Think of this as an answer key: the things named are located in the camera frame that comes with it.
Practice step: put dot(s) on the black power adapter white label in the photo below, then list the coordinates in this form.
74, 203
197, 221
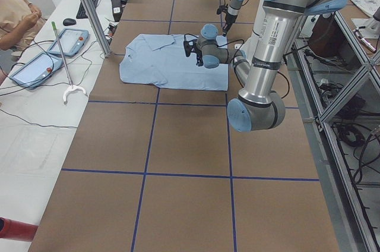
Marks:
117, 10

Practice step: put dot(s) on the near blue teach pendant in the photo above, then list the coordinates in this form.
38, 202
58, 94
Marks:
36, 71

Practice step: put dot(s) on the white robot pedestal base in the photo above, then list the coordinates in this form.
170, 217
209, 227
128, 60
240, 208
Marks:
249, 47

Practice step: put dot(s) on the person in beige shirt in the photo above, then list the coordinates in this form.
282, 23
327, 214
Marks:
21, 21

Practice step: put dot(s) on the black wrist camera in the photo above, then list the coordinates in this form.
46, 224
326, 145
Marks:
189, 47
222, 9

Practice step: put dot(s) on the aluminium frame truss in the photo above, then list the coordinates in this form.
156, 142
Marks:
336, 81

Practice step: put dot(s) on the black computer mouse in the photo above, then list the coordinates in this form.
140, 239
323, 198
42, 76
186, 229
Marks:
69, 22

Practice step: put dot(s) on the light blue t-shirt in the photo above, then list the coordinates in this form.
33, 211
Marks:
160, 60

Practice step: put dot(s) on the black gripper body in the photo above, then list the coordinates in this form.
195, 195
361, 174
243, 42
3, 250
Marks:
228, 20
198, 56

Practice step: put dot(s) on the far blue teach pendant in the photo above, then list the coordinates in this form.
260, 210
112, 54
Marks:
72, 40

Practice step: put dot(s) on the blue teach pendant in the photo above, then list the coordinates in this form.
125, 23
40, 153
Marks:
36, 71
72, 40

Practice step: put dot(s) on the red object at edge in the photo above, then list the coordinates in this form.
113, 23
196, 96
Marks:
18, 231

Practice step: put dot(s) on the white reacher stick green handle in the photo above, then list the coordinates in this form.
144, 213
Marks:
72, 87

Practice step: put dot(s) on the aluminium frame post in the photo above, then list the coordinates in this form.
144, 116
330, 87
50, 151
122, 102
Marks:
96, 26

